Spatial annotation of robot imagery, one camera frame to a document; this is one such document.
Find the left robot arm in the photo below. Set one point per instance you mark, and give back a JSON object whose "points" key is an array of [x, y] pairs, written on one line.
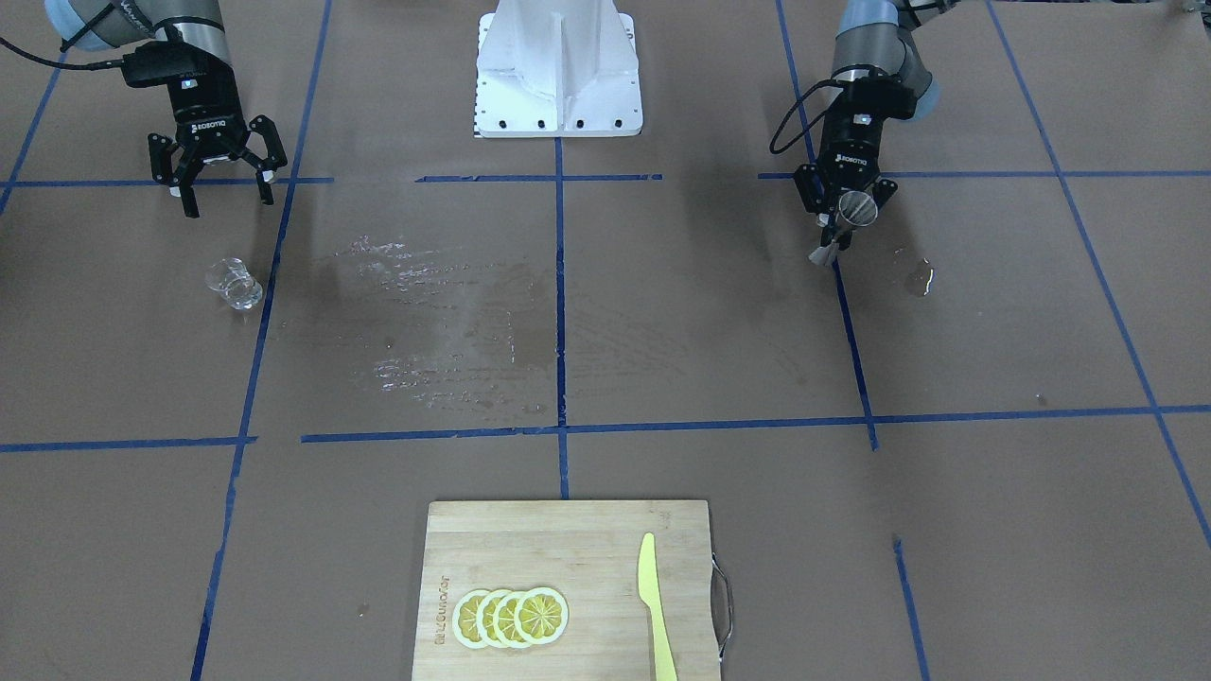
{"points": [[878, 75]]}

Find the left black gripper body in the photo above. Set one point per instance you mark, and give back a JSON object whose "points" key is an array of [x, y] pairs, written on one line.
{"points": [[848, 151]]}

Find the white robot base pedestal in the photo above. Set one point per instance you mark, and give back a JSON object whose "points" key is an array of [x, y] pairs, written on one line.
{"points": [[548, 69]]}

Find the clear glass measuring cup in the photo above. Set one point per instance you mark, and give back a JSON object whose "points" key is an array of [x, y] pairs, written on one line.
{"points": [[230, 278]]}

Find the yellow plastic knife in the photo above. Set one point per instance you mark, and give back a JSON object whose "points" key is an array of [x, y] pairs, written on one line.
{"points": [[649, 592]]}

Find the bamboo cutting board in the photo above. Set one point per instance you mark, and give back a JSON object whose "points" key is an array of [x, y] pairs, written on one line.
{"points": [[588, 550]]}

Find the steel jigger shaker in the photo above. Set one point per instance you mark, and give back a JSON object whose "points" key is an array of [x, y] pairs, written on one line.
{"points": [[854, 209]]}

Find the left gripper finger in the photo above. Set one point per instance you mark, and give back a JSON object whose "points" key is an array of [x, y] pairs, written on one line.
{"points": [[815, 193], [882, 191]]}

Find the lemon slice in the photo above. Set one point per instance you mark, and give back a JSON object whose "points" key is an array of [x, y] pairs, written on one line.
{"points": [[503, 622], [466, 620], [542, 615], [485, 618]]}

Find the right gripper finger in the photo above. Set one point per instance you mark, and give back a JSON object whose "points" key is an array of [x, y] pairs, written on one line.
{"points": [[264, 151], [176, 164]]}

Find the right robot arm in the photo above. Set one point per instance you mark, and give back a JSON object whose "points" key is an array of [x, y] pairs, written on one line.
{"points": [[107, 25]]}

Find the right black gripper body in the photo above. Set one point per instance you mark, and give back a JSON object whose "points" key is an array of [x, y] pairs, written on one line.
{"points": [[205, 120]]}

